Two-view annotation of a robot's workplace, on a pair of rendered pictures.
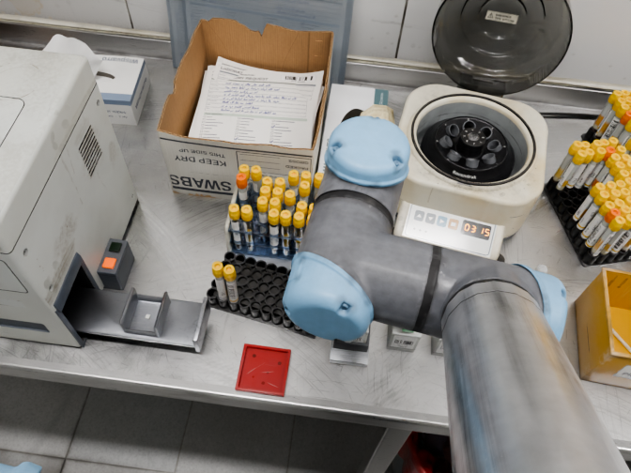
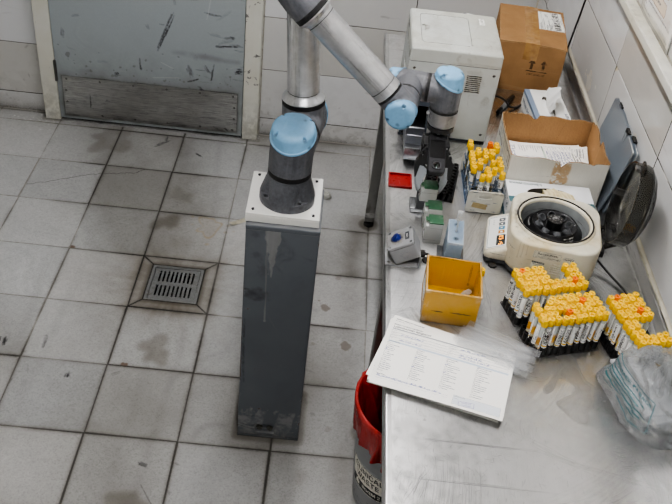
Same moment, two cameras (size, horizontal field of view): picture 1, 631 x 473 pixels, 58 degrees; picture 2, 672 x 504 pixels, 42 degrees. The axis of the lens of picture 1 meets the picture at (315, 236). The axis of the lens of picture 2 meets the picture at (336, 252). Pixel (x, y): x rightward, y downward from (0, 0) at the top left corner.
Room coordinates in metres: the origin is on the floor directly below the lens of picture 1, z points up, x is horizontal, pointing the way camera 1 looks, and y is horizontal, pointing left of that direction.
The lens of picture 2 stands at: (-0.07, -2.03, 2.30)
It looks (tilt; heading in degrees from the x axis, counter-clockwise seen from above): 39 degrees down; 84
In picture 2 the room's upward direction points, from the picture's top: 7 degrees clockwise
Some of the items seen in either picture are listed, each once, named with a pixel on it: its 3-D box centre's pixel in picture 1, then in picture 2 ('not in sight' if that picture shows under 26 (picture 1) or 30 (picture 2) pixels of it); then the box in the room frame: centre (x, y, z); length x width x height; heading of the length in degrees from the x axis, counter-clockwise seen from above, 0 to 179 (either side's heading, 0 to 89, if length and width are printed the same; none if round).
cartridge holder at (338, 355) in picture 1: (351, 331); (426, 202); (0.35, -0.06, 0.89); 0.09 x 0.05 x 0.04; 177
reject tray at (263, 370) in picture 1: (263, 369); (400, 180); (0.29, 0.06, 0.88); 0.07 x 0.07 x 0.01; 86
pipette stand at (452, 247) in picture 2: not in sight; (452, 246); (0.39, -0.29, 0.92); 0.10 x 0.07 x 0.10; 81
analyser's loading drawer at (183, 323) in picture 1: (131, 312); (414, 134); (0.34, 0.25, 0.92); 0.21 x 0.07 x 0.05; 86
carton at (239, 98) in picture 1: (253, 111); (548, 158); (0.72, 0.12, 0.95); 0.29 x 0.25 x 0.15; 176
